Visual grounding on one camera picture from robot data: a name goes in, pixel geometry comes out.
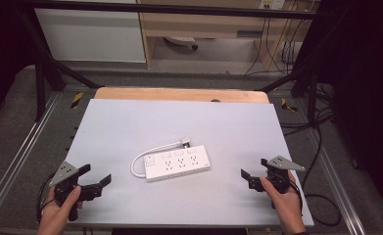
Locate yellow black floor tape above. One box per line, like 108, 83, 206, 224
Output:
70, 91, 84, 110
280, 97, 299, 113

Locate white table mat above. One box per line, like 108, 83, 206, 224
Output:
64, 98, 315, 228

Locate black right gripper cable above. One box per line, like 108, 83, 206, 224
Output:
288, 178, 305, 218

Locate white power strip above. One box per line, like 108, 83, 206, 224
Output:
142, 144, 212, 183

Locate wooden desk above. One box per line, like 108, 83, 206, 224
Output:
136, 0, 312, 71

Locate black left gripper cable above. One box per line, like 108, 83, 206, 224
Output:
35, 171, 58, 223

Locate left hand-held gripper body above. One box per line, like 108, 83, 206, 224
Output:
49, 161, 97, 222

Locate black hanging cables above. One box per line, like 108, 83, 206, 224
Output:
243, 16, 303, 76

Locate yellow cable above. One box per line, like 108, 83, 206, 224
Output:
267, 9, 298, 72

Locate white chair base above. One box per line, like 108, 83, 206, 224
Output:
164, 35, 200, 51

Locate white wall socket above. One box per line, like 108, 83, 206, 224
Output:
258, 0, 286, 11

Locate white cabinet panel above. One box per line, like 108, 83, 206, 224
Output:
34, 7, 147, 64

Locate person's left hand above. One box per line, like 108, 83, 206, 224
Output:
36, 184, 84, 235

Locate white power strip cable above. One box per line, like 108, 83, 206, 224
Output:
130, 139, 184, 179

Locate wooden table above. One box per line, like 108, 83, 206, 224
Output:
93, 86, 270, 105

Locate person's right hand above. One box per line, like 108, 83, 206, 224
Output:
260, 170, 308, 235

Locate black floor cable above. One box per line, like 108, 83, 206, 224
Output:
301, 107, 343, 227

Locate aluminium rail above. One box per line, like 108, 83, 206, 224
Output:
0, 92, 62, 214
305, 125, 367, 235

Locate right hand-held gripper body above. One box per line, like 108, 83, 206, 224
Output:
256, 155, 307, 211

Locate black metal frame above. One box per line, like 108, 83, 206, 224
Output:
16, 0, 335, 122

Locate black cable bundle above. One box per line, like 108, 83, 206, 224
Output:
279, 82, 335, 137

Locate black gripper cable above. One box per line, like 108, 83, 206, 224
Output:
35, 171, 58, 223
288, 178, 305, 218

